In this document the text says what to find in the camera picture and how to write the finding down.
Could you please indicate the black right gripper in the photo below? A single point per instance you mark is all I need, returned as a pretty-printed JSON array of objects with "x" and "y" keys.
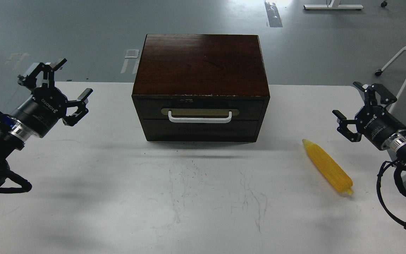
[{"x": 373, "y": 120}]

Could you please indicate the yellow plastic corn cob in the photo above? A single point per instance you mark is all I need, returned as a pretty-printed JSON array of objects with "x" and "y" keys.
[{"x": 332, "y": 172}]

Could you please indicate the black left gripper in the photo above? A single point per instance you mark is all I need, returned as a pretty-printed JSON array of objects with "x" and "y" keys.
[{"x": 42, "y": 107}]

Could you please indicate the dark wooden drawer cabinet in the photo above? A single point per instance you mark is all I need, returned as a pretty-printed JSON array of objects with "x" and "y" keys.
[{"x": 202, "y": 66}]

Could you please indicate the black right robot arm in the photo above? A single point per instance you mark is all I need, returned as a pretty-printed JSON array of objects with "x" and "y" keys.
[{"x": 397, "y": 143}]

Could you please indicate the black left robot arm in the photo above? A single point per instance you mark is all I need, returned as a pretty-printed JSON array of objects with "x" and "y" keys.
[{"x": 14, "y": 134}]

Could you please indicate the wooden drawer white handle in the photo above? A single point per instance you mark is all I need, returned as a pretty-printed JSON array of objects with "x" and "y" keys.
[{"x": 217, "y": 108}]

